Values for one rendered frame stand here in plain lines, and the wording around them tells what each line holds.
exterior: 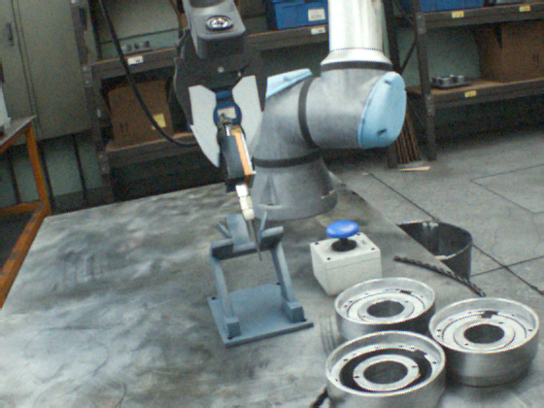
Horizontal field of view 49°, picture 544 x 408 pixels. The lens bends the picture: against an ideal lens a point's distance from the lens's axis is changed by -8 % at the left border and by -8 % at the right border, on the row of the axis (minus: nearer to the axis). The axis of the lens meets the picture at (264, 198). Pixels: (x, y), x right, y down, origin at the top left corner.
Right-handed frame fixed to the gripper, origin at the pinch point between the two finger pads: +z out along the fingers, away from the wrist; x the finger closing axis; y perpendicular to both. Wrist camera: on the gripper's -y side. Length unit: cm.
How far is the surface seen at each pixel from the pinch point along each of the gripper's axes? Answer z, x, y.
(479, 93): 58, -224, 312
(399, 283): 16.1, -14.6, -7.1
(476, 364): 16.9, -14.0, -24.9
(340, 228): 12.3, -11.8, 3.3
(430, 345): 15.9, -11.4, -21.0
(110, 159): 59, 25, 326
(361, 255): 15.2, -13.4, 1.0
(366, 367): 16.8, -5.4, -20.2
